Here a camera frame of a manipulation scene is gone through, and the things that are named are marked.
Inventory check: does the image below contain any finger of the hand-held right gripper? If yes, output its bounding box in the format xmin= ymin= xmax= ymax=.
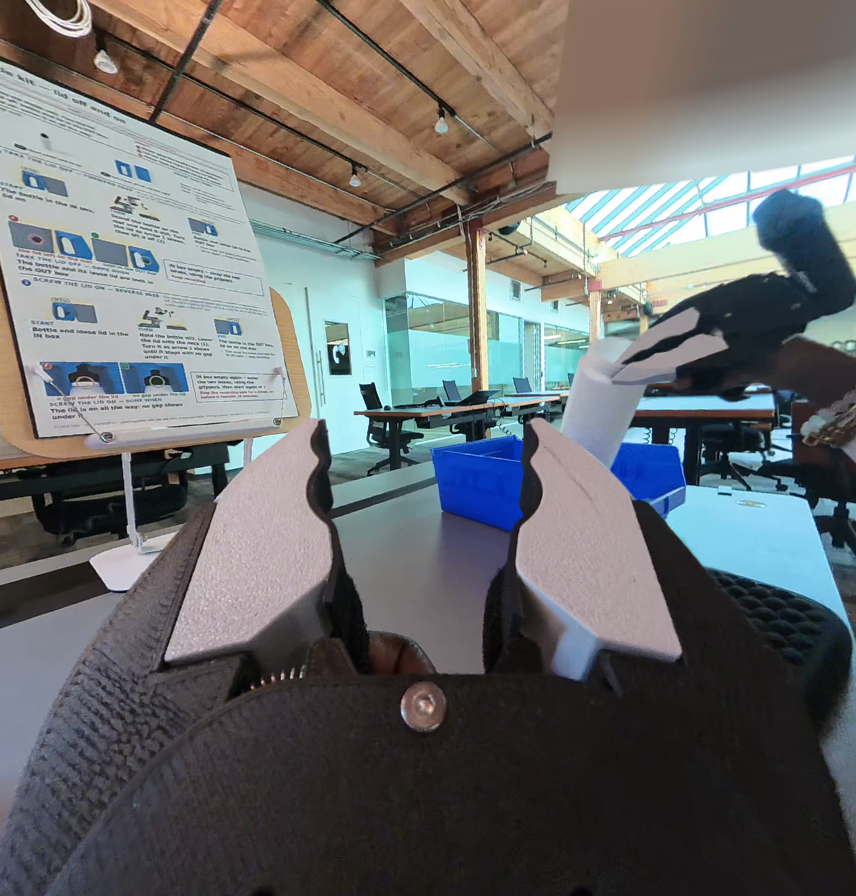
xmin=618 ymin=308 xmax=703 ymax=366
xmin=612 ymin=335 xmax=730 ymax=387

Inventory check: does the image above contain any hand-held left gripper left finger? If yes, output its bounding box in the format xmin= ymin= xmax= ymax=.
xmin=163 ymin=418 xmax=369 ymax=676

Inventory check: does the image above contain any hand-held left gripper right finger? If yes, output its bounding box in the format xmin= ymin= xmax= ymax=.
xmin=482 ymin=418 xmax=682 ymax=681

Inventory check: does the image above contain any white plastic bottle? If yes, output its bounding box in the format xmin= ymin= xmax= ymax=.
xmin=559 ymin=338 xmax=654 ymax=459

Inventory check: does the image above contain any person's right hand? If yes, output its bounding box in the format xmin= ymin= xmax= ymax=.
xmin=772 ymin=335 xmax=856 ymax=440

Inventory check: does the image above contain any person's left hand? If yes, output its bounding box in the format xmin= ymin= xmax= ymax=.
xmin=367 ymin=631 xmax=437 ymax=677

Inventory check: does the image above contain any wooden desk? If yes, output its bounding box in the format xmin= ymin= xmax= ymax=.
xmin=354 ymin=391 xmax=570 ymax=471
xmin=634 ymin=392 xmax=779 ymax=485
xmin=0 ymin=440 xmax=241 ymax=506

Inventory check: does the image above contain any black office chair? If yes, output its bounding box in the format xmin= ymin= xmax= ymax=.
xmin=32 ymin=482 xmax=191 ymax=548
xmin=360 ymin=382 xmax=423 ymax=476

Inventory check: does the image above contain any white door with window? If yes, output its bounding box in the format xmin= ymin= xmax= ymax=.
xmin=309 ymin=290 xmax=364 ymax=452

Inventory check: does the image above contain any wooden sign board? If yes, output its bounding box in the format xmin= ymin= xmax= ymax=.
xmin=0 ymin=234 xmax=311 ymax=461

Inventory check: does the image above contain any brown office chair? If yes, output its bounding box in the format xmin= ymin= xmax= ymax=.
xmin=771 ymin=413 xmax=856 ymax=599

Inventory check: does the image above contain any black dimpled cushion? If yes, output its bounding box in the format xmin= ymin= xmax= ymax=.
xmin=706 ymin=567 xmax=854 ymax=708

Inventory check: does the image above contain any printed instruction sheet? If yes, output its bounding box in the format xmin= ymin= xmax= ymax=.
xmin=0 ymin=49 xmax=300 ymax=440

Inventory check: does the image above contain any white bead bracelet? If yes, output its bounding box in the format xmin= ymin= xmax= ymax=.
xmin=806 ymin=381 xmax=856 ymax=435

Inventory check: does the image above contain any gold bracelet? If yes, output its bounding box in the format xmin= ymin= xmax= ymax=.
xmin=802 ymin=392 xmax=856 ymax=449

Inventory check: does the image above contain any white cable coil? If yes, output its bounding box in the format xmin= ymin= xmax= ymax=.
xmin=23 ymin=0 xmax=94 ymax=37

